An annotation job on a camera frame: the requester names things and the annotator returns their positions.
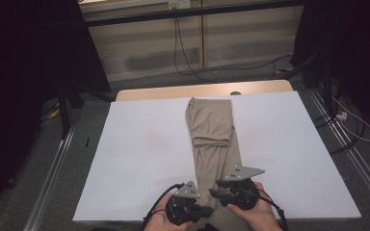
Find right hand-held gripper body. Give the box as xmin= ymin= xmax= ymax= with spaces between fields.
xmin=216 ymin=165 xmax=266 ymax=212

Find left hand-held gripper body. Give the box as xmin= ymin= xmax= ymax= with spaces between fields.
xmin=165 ymin=180 xmax=204 ymax=226

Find beige pants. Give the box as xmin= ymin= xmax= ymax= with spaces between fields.
xmin=185 ymin=96 xmax=252 ymax=231

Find person's left hand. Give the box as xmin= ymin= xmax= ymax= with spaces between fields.
xmin=143 ymin=193 xmax=195 ymax=231

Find person's right hand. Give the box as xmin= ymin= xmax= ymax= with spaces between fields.
xmin=226 ymin=181 xmax=284 ymax=231

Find white table cover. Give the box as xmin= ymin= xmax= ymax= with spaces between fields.
xmin=71 ymin=90 xmax=362 ymax=225

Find yellow floor tape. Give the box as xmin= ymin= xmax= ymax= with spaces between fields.
xmin=47 ymin=107 xmax=61 ymax=120
xmin=274 ymin=65 xmax=295 ymax=76

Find black metal stand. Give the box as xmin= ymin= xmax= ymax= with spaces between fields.
xmin=57 ymin=80 xmax=118 ymax=141
xmin=281 ymin=47 xmax=335 ymax=112

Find black horizontal metal bar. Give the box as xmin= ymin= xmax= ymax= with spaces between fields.
xmin=84 ymin=0 xmax=304 ymax=28

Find black curtain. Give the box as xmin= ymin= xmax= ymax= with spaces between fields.
xmin=291 ymin=0 xmax=370 ymax=133
xmin=0 ymin=0 xmax=113 ymax=219

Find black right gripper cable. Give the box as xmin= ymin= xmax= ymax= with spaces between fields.
xmin=257 ymin=188 xmax=290 ymax=231

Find aluminium floor rail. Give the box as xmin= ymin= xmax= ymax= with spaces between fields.
xmin=22 ymin=120 xmax=79 ymax=231
xmin=307 ymin=87 xmax=370 ymax=219

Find black floor cables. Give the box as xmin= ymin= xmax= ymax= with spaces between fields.
xmin=312 ymin=90 xmax=368 ymax=156

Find white cable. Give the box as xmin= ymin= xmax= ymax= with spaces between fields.
xmin=331 ymin=95 xmax=370 ymax=143

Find black hanging cable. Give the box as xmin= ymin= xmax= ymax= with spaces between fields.
xmin=172 ymin=8 xmax=294 ymax=85

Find white wall socket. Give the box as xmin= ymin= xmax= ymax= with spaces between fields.
xmin=168 ymin=0 xmax=193 ymax=11

